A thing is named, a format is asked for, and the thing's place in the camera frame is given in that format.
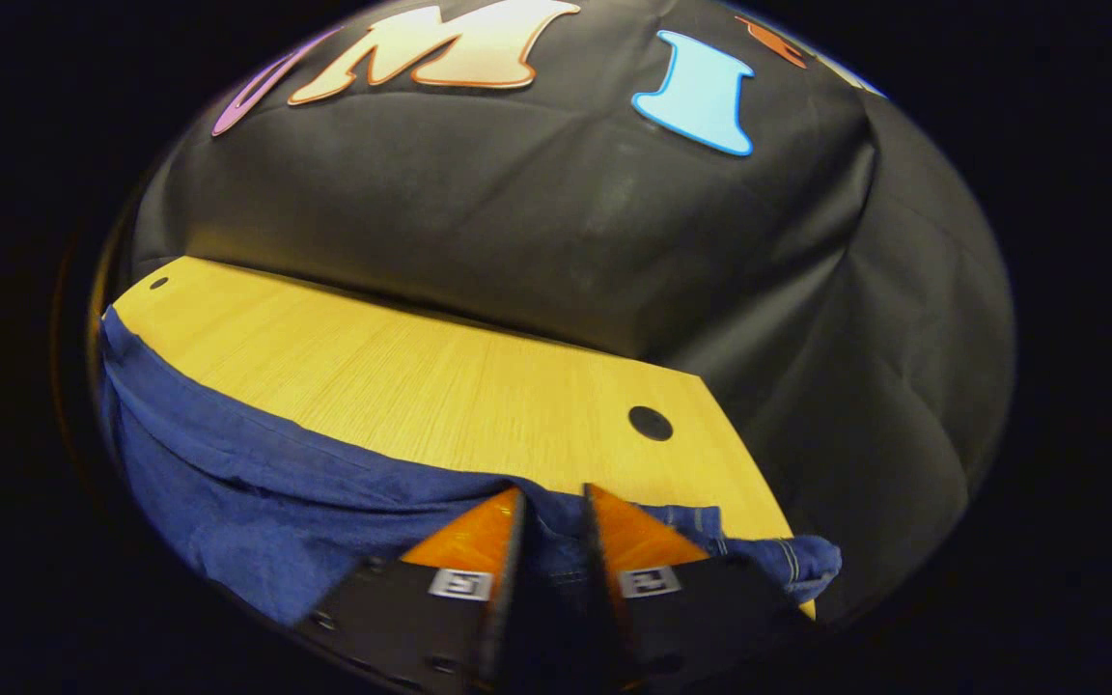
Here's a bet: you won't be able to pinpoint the black backdrop cloth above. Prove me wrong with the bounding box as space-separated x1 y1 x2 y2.
122 0 1017 624

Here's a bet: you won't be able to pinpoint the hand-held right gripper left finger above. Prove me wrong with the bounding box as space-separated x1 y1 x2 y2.
293 486 530 695

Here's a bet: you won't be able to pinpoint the blue denim jeans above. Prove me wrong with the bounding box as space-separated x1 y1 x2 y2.
97 307 844 628

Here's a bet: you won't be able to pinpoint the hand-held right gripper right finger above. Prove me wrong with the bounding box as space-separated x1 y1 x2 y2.
582 483 813 691

